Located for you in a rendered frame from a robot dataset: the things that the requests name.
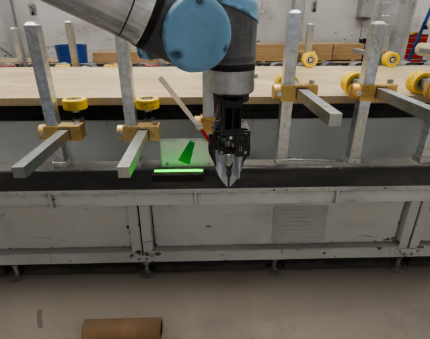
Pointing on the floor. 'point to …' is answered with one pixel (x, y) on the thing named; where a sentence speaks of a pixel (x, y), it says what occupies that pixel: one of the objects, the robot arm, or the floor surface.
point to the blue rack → (426, 27)
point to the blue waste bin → (62, 52)
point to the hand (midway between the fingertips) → (228, 179)
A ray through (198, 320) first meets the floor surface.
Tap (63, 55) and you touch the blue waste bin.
